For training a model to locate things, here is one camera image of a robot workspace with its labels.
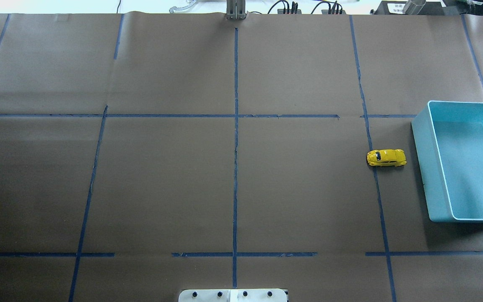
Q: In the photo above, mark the brown paper table cover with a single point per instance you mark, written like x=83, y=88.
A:
x=142, y=155

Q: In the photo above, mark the aluminium frame post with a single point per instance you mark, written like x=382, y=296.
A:
x=236, y=9

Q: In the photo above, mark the white grabber tool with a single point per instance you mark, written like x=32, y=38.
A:
x=190, y=4

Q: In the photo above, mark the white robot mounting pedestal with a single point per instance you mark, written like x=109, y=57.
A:
x=234, y=295

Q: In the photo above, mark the yellow beetle toy car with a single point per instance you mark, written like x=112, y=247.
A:
x=386, y=158

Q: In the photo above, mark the light blue plastic bin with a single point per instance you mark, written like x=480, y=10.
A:
x=449, y=143

